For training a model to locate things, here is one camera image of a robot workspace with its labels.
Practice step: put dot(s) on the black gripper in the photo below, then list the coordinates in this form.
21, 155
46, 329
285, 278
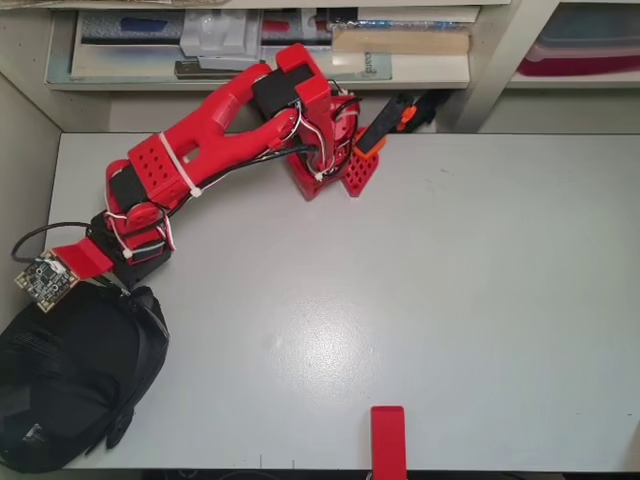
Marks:
131, 268

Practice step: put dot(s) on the white shallow tray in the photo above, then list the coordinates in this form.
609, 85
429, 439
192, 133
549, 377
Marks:
125, 65

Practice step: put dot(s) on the white flat box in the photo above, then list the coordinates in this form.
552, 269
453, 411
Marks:
420, 13

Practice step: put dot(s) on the black orange table clamp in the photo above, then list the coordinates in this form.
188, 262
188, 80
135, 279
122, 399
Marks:
382, 122

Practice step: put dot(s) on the red clamp block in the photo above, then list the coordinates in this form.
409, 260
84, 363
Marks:
389, 445

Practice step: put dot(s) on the grey metal stapler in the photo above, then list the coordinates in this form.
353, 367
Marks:
210, 65

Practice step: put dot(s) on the dark blister pack red tool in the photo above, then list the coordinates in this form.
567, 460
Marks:
275, 25

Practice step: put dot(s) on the wrist camera board red bracket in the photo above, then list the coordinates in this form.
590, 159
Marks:
45, 280

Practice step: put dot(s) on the red robot arm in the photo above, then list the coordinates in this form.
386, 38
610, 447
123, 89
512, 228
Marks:
210, 135

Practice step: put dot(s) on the black baseball cap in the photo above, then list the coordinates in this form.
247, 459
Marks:
75, 380

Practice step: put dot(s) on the pink lidded plastic container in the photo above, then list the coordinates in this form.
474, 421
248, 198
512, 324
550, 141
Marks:
575, 65

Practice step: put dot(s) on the dark blister pack blue tool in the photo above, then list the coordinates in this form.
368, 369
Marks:
140, 25

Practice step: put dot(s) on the wooden plank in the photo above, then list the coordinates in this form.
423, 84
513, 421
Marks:
425, 42

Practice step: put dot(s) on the white shelf unit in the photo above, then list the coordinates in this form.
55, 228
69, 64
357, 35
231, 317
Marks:
500, 50

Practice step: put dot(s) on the white plastic packaging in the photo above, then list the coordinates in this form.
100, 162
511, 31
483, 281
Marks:
210, 35

